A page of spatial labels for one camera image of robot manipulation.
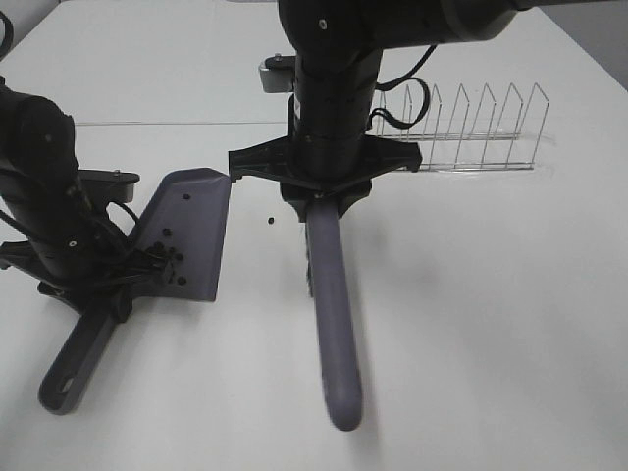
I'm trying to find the grey hand brush black bristles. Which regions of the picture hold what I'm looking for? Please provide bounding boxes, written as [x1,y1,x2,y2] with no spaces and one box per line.
[305,200,363,432]

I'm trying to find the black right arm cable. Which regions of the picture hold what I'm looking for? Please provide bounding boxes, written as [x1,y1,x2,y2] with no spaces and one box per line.
[370,43,441,130]

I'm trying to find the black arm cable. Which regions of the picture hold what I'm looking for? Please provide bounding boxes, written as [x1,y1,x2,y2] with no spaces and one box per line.
[0,200,143,246]
[370,43,441,130]

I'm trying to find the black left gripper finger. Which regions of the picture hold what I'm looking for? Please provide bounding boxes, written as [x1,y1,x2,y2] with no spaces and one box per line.
[111,288,133,323]

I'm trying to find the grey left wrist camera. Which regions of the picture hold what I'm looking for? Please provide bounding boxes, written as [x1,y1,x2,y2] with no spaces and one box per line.
[78,170,140,205]

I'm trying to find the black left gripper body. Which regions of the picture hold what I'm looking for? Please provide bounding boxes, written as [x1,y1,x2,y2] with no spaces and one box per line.
[1,241,160,302]

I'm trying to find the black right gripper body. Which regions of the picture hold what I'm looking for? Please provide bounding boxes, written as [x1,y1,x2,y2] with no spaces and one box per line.
[229,135,422,193]

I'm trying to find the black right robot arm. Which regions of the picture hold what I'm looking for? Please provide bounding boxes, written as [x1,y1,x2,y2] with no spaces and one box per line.
[229,1,531,221]

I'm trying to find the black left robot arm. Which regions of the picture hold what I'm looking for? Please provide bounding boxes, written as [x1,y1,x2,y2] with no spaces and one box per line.
[1,85,166,322]

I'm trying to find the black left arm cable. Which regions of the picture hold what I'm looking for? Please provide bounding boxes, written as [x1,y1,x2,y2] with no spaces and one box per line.
[0,200,143,246]

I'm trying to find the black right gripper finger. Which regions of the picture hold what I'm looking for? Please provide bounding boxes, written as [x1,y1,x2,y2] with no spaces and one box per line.
[280,183,312,221]

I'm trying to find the metal wire rack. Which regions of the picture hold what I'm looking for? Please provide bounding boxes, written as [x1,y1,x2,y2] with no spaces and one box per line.
[372,83,550,174]

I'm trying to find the grey plastic dustpan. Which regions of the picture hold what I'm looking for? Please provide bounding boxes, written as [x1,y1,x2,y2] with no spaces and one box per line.
[38,168,231,415]

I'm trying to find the pile of coffee beans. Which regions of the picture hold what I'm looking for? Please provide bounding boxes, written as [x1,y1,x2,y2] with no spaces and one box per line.
[137,191,190,296]

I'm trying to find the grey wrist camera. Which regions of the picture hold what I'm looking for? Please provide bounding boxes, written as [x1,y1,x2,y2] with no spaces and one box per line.
[78,170,140,205]
[258,54,296,94]

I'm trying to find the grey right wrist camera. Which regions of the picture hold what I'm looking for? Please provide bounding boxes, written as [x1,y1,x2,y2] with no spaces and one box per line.
[258,54,296,94]

